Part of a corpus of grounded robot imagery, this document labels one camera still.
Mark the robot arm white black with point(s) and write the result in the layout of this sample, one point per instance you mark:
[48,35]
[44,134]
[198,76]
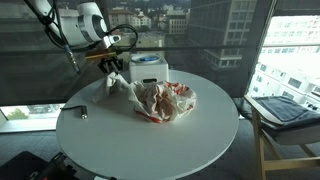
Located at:
[85,29]

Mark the white box appliance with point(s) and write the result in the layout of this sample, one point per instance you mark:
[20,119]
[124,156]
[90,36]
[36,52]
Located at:
[153,72]

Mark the white towel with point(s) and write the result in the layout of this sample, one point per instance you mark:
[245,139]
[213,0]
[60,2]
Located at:
[112,83]

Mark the copper metal cylinder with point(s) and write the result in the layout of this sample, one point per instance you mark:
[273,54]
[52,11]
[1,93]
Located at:
[84,114]

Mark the blue white bowl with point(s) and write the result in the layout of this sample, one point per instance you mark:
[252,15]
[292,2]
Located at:
[145,59]

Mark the pink cloth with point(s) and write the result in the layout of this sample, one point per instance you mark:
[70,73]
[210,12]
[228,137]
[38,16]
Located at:
[157,103]

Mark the wooden armchair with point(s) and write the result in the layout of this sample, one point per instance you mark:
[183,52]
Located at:
[287,123]

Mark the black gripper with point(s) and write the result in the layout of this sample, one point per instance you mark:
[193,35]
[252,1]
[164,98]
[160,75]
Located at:
[112,64]

